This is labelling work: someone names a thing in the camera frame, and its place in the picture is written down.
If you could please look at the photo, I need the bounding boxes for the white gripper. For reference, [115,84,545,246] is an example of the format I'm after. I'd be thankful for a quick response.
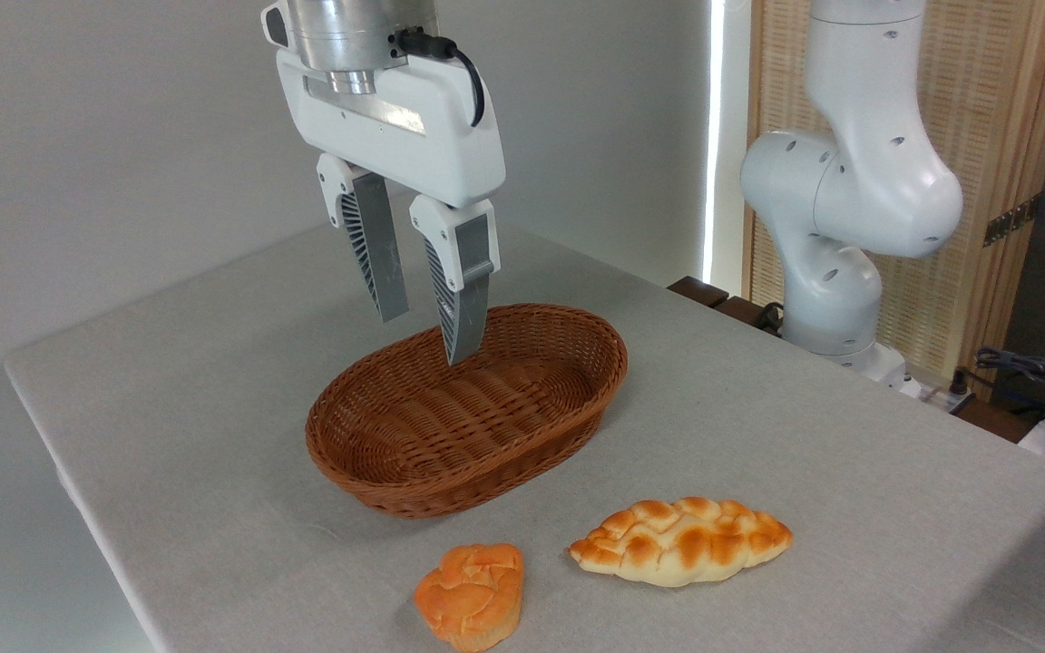
[275,47,507,365]

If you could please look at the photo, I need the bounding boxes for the long braided bread loaf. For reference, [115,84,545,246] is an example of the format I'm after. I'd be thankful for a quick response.
[569,497,794,588]

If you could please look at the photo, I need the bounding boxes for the round orange bread roll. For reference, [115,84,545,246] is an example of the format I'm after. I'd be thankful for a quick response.
[414,543,524,653]

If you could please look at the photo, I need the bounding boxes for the brown oval wicker basket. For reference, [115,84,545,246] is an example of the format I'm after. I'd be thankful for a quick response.
[306,303,629,520]

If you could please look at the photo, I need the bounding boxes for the dark brown wooden block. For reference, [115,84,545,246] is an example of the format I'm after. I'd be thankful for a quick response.
[668,276,730,309]
[713,296,783,336]

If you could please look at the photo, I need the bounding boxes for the grey tablecloth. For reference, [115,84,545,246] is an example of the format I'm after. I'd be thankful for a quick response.
[4,218,1045,653]

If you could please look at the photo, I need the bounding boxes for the white power strip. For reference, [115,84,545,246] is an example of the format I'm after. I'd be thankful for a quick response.
[902,376,977,414]

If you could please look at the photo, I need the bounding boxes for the bamboo folding screen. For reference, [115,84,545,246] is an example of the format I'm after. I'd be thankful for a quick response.
[743,0,1045,400]

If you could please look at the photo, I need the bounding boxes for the metal screen hinge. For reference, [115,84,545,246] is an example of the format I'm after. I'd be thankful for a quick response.
[983,195,1042,248]

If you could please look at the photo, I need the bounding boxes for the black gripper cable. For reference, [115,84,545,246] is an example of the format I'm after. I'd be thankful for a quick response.
[396,29,486,128]

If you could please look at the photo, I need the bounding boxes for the black cable bundle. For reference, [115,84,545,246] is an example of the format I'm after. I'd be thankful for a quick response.
[967,347,1045,429]

